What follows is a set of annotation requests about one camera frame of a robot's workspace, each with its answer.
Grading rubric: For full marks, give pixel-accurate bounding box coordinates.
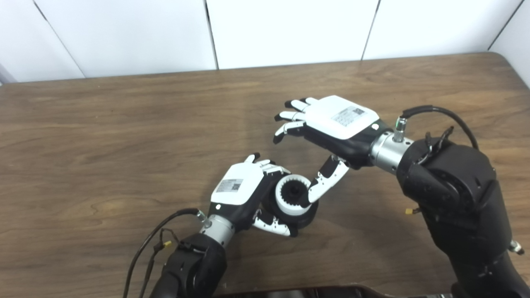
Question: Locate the round black part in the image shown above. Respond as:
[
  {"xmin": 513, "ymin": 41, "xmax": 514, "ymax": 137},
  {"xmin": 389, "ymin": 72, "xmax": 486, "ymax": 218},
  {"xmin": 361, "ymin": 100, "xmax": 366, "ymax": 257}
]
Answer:
[{"xmin": 265, "ymin": 182, "xmax": 319, "ymax": 232}]

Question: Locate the white toothed ring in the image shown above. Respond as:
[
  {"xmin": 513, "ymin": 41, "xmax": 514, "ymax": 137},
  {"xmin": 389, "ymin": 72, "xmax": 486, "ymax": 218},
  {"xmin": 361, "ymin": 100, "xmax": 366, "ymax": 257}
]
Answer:
[{"xmin": 275, "ymin": 174, "xmax": 312, "ymax": 216}]

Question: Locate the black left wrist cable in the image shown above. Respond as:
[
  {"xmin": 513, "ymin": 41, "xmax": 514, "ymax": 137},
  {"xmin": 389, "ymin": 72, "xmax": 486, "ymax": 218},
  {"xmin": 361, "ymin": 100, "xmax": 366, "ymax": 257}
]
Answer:
[{"xmin": 123, "ymin": 208, "xmax": 206, "ymax": 298}]

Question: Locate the white and black left hand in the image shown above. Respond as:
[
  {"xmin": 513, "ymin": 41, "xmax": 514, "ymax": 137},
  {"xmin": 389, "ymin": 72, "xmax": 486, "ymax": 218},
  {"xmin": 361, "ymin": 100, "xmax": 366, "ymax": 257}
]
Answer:
[{"xmin": 207, "ymin": 153, "xmax": 299, "ymax": 237}]

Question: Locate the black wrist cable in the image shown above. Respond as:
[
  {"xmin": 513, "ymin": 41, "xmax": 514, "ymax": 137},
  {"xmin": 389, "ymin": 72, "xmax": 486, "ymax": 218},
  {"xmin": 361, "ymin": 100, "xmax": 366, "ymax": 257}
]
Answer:
[
  {"xmin": 393, "ymin": 105, "xmax": 480, "ymax": 151},
  {"xmin": 123, "ymin": 208, "xmax": 206, "ymax": 298}
]

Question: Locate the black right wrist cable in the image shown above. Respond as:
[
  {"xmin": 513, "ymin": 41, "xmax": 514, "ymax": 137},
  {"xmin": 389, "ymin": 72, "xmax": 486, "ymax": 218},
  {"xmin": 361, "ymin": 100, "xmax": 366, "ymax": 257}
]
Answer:
[{"xmin": 393, "ymin": 105, "xmax": 480, "ymax": 151}]

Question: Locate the white and black right hand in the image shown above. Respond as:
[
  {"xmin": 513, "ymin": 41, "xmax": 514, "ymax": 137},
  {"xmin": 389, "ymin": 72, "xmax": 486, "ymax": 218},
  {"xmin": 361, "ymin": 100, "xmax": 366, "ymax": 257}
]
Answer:
[{"xmin": 273, "ymin": 95, "xmax": 392, "ymax": 207}]

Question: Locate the thin arm wire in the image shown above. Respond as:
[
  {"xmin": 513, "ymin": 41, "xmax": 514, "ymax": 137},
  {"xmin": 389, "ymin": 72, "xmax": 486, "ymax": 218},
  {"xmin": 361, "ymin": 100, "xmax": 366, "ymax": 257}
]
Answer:
[
  {"xmin": 139, "ymin": 228, "xmax": 181, "ymax": 298},
  {"xmin": 405, "ymin": 126, "xmax": 455, "ymax": 216}
]

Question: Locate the thin right arm wire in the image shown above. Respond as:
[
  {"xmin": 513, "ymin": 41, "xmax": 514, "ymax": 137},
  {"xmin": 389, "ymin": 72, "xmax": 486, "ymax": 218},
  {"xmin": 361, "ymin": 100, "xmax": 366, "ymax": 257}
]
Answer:
[{"xmin": 405, "ymin": 126, "xmax": 455, "ymax": 216}]

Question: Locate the thin left arm wire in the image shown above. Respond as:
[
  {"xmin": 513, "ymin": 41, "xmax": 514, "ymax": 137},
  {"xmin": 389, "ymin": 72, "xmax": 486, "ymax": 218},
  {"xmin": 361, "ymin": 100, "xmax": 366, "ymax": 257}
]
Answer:
[{"xmin": 139, "ymin": 228, "xmax": 181, "ymax": 298}]

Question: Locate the dark robot torso edge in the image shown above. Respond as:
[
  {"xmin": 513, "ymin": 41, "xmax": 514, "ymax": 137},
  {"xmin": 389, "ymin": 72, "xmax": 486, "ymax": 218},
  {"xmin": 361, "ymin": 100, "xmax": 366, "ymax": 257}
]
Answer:
[{"xmin": 215, "ymin": 285, "xmax": 453, "ymax": 298}]

